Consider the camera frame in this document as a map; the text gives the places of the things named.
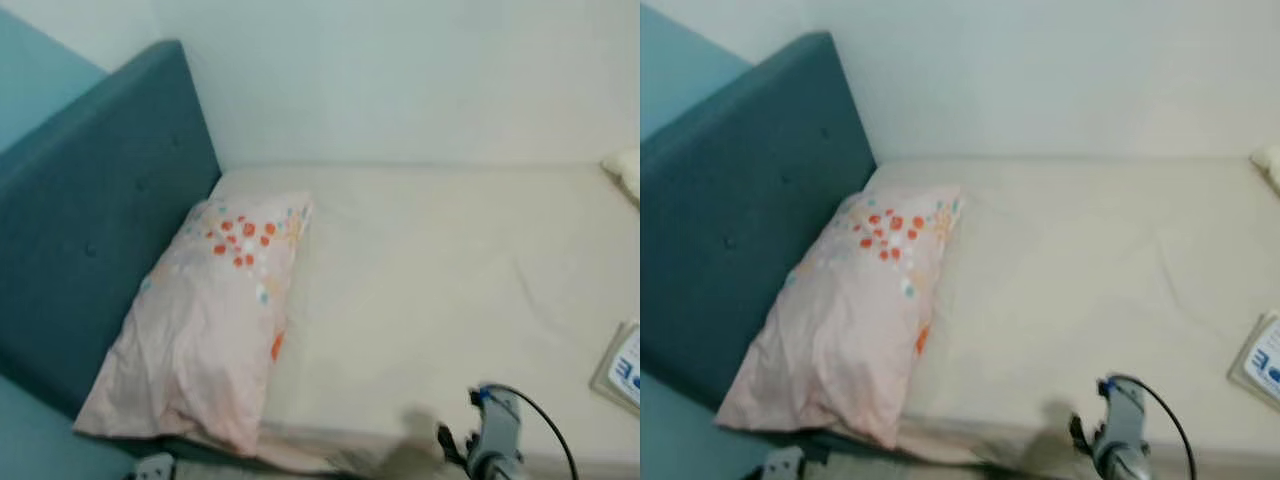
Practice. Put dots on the beige mattress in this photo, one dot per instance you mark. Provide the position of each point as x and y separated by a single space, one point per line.
1090 270
450 280

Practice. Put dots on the white book blue letters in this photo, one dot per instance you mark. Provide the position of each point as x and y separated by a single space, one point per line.
1262 360
625 365

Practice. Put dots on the pink patterned pillow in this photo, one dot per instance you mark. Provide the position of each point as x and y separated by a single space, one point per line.
850 315
210 320

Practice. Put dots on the teal upholstered bed frame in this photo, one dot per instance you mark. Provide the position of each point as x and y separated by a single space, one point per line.
740 190
90 200

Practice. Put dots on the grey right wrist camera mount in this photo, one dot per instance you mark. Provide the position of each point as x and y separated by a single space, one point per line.
500 430
1125 420

